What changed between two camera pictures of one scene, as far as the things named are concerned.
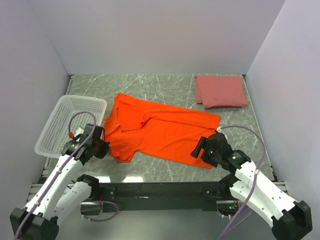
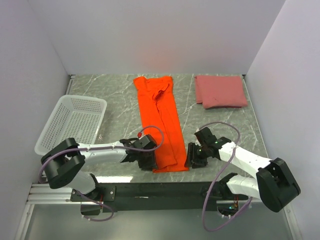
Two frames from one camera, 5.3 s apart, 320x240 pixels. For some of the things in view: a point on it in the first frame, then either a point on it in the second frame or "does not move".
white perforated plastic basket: x=72 y=112 does not move
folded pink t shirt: x=220 y=91 does not move
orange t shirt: x=133 y=126 → x=159 y=110
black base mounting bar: x=164 y=196 does not move
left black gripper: x=104 y=150 → x=150 y=164
